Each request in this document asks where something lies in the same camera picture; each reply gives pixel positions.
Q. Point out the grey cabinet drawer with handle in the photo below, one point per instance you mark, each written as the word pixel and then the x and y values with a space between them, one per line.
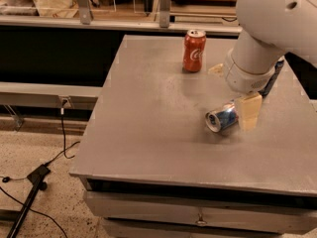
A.
pixel 200 212

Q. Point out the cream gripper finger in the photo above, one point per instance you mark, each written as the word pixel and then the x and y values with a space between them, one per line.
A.
pixel 216 70
pixel 248 108

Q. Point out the grey metal rail frame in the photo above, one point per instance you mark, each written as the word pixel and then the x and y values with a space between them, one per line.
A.
pixel 215 17

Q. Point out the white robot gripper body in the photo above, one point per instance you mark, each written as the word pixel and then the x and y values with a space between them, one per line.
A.
pixel 245 78

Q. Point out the black tripod leg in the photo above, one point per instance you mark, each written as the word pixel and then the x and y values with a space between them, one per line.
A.
pixel 37 179

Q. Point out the silver blue redbull can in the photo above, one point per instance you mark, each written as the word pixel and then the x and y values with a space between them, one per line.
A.
pixel 222 117

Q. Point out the red coca-cola can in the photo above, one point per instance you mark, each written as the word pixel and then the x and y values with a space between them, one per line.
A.
pixel 194 45

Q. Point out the blue pepsi can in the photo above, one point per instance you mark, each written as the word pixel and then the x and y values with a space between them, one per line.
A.
pixel 277 69

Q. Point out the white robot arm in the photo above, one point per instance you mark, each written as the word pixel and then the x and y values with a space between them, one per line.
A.
pixel 270 29

